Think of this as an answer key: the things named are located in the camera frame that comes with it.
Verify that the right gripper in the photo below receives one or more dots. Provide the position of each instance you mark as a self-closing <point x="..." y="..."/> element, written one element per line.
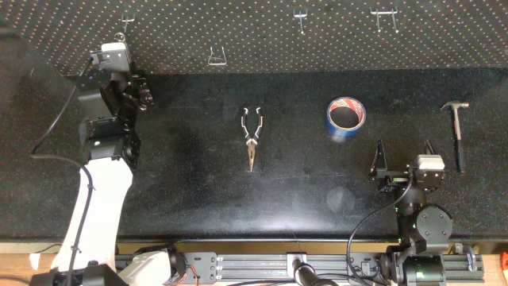
<point x="393" y="178"/>

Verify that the pliers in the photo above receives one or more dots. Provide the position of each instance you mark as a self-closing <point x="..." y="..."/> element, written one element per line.
<point x="251" y="143"/>

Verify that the wrench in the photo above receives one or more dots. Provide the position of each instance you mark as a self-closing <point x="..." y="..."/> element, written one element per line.
<point x="119" y="37"/>

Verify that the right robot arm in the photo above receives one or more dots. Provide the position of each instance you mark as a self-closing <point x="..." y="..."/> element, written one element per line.
<point x="430" y="226"/>

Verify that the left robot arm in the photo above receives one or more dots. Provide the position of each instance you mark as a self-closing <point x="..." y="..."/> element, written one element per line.
<point x="103" y="206"/>

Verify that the black pegboard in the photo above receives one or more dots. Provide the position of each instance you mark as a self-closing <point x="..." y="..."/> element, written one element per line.
<point x="357" y="47"/>

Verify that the hammer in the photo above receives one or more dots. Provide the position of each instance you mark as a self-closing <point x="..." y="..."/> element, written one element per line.
<point x="457" y="127"/>

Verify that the roll of blue tape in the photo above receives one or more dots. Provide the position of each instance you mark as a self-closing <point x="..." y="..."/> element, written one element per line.
<point x="335" y="129"/>

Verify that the metal hook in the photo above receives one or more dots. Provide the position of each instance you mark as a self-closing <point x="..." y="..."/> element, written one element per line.
<point x="384" y="12"/>
<point x="300" y="16"/>
<point x="127" y="18"/>
<point x="217" y="62"/>

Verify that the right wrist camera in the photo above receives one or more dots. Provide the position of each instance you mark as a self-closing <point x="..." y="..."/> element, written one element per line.
<point x="429" y="163"/>

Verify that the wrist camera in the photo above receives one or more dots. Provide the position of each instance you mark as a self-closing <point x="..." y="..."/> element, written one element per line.
<point x="429" y="163"/>
<point x="116" y="53"/>

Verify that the mounting rail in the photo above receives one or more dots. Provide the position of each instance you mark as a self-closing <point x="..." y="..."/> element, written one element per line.
<point x="258" y="264"/>

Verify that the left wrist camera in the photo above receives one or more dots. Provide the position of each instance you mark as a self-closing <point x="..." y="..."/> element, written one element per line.
<point x="116" y="53"/>

